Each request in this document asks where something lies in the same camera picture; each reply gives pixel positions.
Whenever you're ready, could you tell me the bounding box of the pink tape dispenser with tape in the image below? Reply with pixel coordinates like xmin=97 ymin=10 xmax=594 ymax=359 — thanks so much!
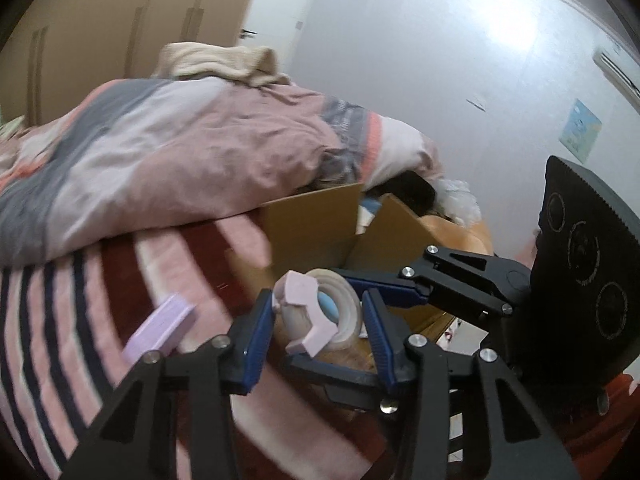
xmin=272 ymin=269 xmax=362 ymax=358

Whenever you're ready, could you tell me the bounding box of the light blue square speaker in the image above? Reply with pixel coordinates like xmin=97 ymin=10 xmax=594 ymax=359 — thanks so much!
xmin=318 ymin=292 xmax=340 ymax=324

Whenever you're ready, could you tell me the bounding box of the brown cardboard box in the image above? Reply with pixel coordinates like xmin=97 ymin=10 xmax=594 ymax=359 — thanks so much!
xmin=224 ymin=182 xmax=494 ymax=340

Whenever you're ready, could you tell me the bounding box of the clear plastic bag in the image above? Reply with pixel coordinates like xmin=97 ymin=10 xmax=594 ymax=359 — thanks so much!
xmin=433 ymin=178 xmax=482 ymax=228

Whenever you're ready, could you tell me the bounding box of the purple rectangular box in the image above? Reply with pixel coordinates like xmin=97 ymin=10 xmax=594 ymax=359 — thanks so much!
xmin=122 ymin=294 xmax=196 ymax=364

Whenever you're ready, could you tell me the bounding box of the striped pink fleece blanket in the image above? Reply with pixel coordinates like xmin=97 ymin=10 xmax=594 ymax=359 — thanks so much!
xmin=1 ymin=212 xmax=386 ymax=479

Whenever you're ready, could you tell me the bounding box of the white air conditioner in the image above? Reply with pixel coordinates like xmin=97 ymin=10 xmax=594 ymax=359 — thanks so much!
xmin=593 ymin=48 xmax=639 ymax=89

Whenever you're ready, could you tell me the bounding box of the cream fleece blanket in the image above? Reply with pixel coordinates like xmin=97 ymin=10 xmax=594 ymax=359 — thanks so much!
xmin=152 ymin=42 xmax=291 ymax=88

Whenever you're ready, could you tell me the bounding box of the pink grey patchwork duvet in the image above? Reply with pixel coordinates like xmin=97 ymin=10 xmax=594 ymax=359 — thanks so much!
xmin=1 ymin=77 xmax=442 ymax=268

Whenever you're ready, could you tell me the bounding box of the white door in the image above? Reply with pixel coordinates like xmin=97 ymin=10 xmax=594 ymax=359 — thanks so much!
xmin=239 ymin=0 xmax=314 ymax=73

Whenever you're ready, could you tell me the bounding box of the brown wooden wardrobe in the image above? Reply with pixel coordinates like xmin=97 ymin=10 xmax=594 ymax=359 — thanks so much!
xmin=1 ymin=0 xmax=250 ymax=125

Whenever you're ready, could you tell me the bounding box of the blue wall poster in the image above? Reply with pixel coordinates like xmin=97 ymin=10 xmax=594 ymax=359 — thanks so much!
xmin=559 ymin=100 xmax=602 ymax=165

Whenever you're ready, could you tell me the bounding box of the white wall switch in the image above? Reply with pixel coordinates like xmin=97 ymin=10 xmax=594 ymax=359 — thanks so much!
xmin=466 ymin=99 xmax=486 ymax=113

